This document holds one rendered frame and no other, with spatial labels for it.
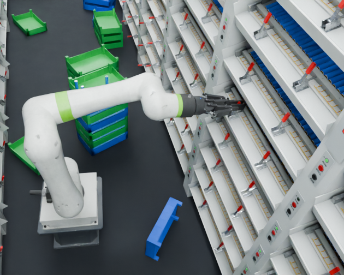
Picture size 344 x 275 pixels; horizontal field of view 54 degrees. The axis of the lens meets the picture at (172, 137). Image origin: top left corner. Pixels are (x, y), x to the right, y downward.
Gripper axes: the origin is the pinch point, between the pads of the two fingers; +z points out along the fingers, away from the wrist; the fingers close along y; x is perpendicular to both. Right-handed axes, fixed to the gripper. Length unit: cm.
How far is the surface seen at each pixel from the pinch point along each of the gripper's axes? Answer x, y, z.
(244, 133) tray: -6.6, 9.9, 2.3
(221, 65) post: 8.1, -16.0, -3.5
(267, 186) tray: -7.7, 35.5, 0.3
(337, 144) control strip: 32, 49, -8
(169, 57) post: -38, -86, 6
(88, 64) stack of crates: -65, -113, -41
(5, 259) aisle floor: -115, -1, -95
